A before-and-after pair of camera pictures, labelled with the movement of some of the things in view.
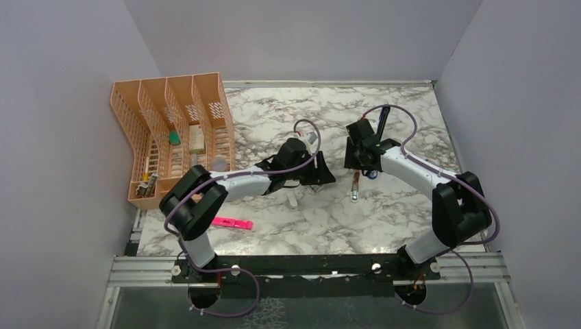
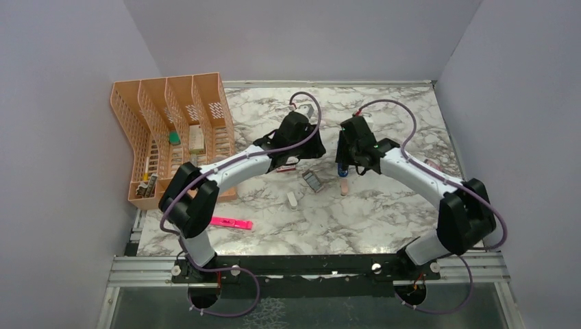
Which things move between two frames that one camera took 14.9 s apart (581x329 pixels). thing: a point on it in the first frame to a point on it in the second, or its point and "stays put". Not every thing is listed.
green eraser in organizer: (174, 138) stays put
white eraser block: (293, 203) stays put
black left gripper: (318, 175) to (316, 149)
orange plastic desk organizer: (172, 124) stays put
